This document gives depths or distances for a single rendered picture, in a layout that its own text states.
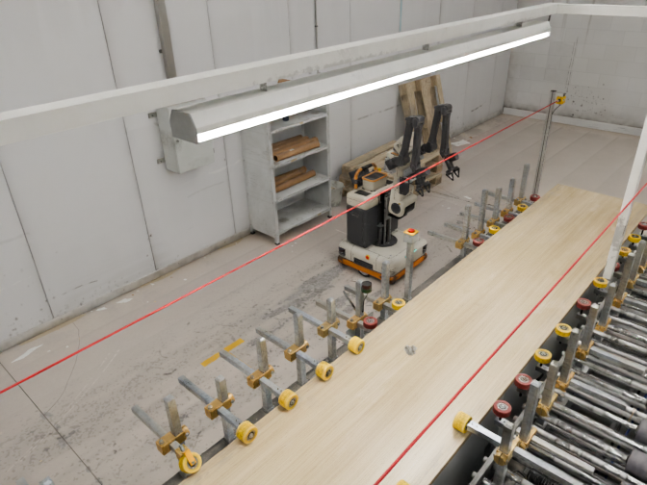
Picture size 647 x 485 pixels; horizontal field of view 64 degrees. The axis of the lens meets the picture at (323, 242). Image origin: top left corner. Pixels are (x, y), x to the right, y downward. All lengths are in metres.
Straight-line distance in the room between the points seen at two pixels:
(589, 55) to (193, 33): 6.97
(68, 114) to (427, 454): 1.84
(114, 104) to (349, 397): 1.74
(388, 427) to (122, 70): 3.53
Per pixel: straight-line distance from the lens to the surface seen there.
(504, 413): 2.59
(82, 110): 1.31
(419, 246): 5.09
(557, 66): 10.33
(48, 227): 4.73
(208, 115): 1.47
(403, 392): 2.60
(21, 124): 1.27
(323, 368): 2.60
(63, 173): 4.66
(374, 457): 2.35
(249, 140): 5.42
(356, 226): 4.89
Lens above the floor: 2.73
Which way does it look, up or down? 29 degrees down
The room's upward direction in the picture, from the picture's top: 2 degrees counter-clockwise
